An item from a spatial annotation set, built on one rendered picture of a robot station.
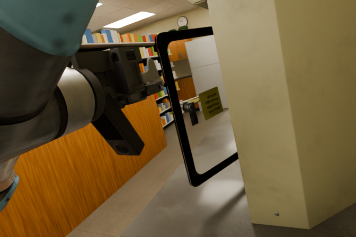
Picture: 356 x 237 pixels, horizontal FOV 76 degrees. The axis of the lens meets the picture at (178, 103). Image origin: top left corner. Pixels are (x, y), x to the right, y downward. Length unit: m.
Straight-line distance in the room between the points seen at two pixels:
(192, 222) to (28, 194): 1.93
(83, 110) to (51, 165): 2.22
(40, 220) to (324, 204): 2.26
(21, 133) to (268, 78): 0.37
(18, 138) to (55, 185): 2.31
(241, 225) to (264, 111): 0.26
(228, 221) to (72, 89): 0.46
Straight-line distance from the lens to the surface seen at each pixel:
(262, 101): 0.45
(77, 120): 0.26
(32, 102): 0.18
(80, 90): 0.26
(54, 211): 2.56
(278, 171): 0.50
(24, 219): 2.42
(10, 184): 0.81
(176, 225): 0.62
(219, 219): 0.60
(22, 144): 0.23
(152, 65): 0.42
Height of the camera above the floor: 1.31
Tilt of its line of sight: 9 degrees down
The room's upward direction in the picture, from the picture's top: 13 degrees counter-clockwise
